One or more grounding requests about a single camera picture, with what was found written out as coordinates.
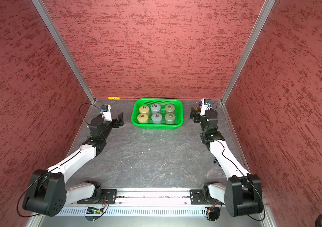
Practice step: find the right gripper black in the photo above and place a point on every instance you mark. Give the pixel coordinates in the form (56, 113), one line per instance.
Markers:
(195, 117)

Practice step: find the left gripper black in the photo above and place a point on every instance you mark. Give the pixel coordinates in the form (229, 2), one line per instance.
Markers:
(117, 124)

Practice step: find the green canister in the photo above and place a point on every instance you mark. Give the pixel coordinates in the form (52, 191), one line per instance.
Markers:
(170, 118)
(169, 108)

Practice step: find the yellow-green canister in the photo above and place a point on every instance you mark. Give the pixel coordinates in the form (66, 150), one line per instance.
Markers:
(144, 109)
(143, 118)

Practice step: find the blue-grey canister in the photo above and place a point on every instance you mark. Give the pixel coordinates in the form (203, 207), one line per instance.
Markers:
(155, 108)
(156, 118)

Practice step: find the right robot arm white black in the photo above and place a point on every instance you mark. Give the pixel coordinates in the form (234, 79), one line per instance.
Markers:
(242, 195)

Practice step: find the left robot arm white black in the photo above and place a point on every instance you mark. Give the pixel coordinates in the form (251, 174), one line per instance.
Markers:
(47, 193)

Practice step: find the green plastic basket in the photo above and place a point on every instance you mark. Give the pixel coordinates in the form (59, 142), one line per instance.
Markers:
(179, 113)

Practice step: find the yellow pen bucket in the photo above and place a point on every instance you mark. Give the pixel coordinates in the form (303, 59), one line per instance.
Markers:
(199, 105)

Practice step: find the yellow glue stick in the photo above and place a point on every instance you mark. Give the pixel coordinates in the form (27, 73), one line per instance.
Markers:
(113, 98)

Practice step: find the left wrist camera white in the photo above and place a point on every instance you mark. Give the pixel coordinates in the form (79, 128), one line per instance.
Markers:
(106, 112)

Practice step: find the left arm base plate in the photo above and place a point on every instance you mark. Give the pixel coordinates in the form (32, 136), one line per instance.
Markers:
(107, 196)

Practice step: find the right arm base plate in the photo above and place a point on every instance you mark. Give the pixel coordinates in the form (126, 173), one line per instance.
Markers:
(197, 197)

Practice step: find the aluminium front rail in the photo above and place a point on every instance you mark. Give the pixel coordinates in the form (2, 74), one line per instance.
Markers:
(155, 197)

